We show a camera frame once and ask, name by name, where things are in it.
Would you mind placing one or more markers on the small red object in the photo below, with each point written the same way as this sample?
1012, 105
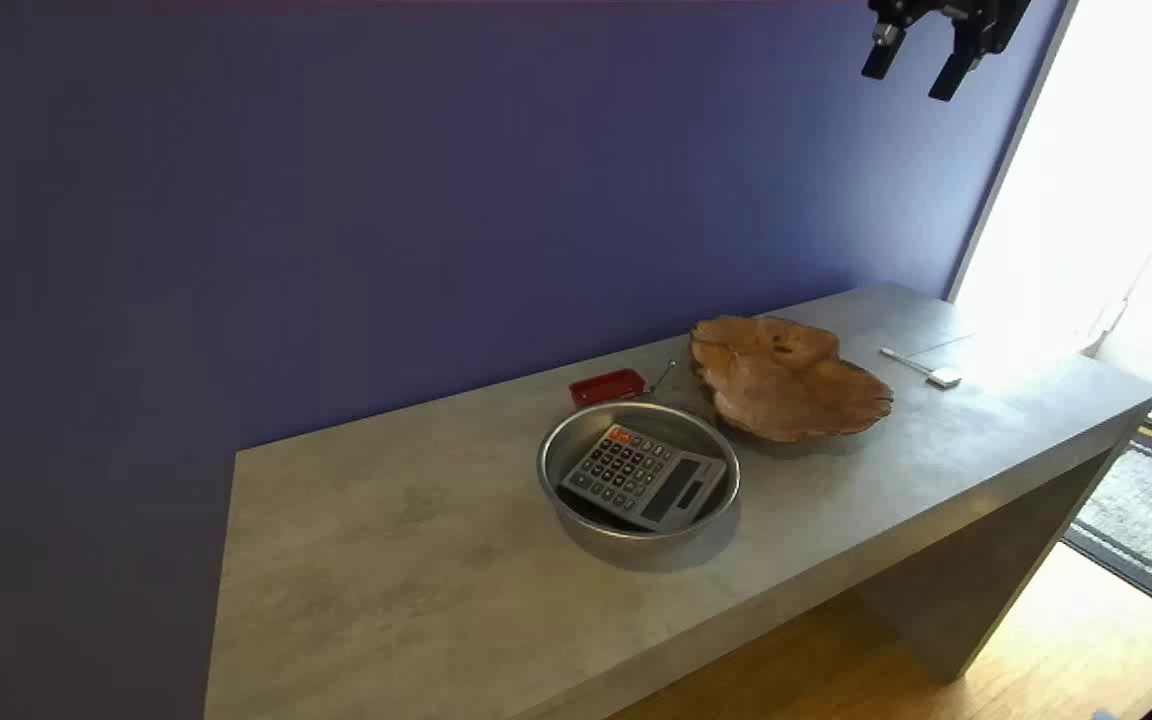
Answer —
606, 384

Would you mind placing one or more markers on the grey calculator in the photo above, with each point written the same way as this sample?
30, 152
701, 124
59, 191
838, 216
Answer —
640, 477

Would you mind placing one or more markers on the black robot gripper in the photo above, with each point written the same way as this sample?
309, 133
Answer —
955, 8

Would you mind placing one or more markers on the round metal bowl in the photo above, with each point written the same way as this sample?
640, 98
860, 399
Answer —
577, 491

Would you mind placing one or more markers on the brown wooden plate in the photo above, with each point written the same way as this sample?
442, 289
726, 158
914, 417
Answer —
786, 377

